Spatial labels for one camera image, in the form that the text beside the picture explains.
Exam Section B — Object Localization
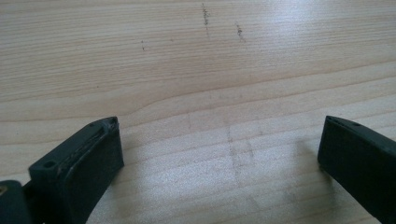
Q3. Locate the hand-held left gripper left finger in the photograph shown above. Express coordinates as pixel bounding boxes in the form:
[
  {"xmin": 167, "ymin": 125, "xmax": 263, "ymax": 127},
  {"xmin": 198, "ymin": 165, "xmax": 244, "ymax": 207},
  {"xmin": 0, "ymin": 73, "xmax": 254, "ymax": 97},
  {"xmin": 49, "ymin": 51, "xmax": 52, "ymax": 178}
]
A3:
[{"xmin": 23, "ymin": 116, "xmax": 125, "ymax": 224}]

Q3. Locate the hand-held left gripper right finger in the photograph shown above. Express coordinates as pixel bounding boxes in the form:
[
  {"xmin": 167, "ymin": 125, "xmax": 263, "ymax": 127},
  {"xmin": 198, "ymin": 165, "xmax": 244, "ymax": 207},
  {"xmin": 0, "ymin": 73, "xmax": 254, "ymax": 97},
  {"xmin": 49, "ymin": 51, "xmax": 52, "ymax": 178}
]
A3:
[{"xmin": 317, "ymin": 115, "xmax": 396, "ymax": 224}]

